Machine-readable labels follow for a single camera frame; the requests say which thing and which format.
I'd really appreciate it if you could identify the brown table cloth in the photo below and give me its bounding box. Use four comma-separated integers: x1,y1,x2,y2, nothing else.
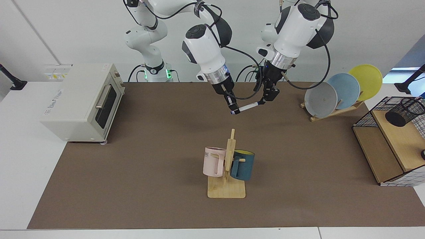
27,82,425,229

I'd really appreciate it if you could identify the white socket box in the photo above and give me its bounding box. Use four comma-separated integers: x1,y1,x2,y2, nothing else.
44,64,73,82

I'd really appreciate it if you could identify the yellow plate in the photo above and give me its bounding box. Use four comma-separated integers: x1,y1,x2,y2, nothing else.
348,64,383,102

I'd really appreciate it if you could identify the pink cup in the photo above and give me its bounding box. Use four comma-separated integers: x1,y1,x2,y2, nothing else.
203,147,226,177

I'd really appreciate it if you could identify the wooden plate rack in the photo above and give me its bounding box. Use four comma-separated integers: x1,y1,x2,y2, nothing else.
300,100,365,122

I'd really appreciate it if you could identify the black mesh pen holder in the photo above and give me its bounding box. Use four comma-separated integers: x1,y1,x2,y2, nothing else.
385,98,425,127

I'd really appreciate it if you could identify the light blue plate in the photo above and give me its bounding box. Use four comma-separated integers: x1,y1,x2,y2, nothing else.
327,73,361,110

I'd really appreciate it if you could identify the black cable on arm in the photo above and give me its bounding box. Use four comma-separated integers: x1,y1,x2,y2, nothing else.
281,0,339,91
124,0,264,100

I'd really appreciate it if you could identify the grey plate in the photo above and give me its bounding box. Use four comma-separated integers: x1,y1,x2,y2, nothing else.
304,82,338,118

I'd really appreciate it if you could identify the pale toaster oven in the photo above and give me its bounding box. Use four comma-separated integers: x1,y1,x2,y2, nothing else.
41,63,126,144

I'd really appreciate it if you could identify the wire basket with wooden floor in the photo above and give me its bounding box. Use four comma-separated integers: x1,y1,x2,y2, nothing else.
352,96,425,187

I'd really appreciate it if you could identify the dark blue cup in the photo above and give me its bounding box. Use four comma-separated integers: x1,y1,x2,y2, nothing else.
230,150,255,181

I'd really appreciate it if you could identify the black cable at arm base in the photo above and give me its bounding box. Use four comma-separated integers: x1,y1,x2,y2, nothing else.
128,64,147,82
236,58,266,82

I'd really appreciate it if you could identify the wooden cup stand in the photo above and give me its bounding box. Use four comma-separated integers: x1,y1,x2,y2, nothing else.
208,129,246,199

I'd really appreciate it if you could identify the white marker with blue cap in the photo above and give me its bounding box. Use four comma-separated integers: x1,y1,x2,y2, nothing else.
232,102,261,115

